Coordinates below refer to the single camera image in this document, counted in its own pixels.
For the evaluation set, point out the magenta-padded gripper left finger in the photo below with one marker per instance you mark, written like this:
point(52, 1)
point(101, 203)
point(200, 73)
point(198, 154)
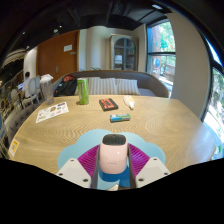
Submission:
point(85, 163)

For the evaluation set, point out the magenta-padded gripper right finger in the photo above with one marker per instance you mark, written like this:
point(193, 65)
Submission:
point(141, 163)

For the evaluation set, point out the pink computer mouse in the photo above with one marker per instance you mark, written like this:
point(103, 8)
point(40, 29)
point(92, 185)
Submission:
point(113, 155)

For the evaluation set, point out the blue cloud-shaped mouse pad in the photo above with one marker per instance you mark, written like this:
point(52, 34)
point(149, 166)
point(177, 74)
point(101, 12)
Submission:
point(85, 141)

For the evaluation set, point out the small teal pack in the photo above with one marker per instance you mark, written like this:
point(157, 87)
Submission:
point(120, 117)

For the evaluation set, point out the white sticker sheet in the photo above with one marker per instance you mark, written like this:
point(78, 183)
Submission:
point(51, 112)

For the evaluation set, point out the cream plastic packet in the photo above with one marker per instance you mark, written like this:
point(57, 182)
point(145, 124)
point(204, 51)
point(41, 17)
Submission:
point(129, 101)

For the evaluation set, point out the black and red flat box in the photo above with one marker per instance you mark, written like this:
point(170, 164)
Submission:
point(108, 104)

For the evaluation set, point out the green drink can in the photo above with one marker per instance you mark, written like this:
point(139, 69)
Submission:
point(83, 91)

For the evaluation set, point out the yellow code sticker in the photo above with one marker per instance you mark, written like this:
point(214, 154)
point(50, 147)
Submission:
point(14, 147)

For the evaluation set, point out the striped cushion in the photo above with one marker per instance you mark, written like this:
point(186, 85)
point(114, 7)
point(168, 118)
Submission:
point(127, 86)
point(101, 86)

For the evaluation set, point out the grey tufted armchair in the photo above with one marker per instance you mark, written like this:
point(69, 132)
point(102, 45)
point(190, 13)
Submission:
point(20, 120)

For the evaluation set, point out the black backpack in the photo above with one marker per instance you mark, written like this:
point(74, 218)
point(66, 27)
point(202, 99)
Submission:
point(66, 86)

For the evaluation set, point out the grey curved sofa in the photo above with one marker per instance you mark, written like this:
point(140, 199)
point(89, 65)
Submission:
point(151, 83)

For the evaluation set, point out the clear shaker bottle white lid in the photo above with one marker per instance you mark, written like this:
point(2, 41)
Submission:
point(47, 91)

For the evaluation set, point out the black-framed window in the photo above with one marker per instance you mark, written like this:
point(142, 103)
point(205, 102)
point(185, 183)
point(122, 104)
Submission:
point(215, 106)
point(161, 53)

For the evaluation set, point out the person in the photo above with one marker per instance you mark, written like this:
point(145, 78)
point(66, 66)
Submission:
point(26, 83)

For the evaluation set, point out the glass-door cabinet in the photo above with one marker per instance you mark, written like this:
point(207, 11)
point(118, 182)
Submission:
point(124, 53)

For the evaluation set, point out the brown wooden door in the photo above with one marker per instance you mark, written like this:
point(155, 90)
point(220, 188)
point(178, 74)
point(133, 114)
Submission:
point(53, 55)

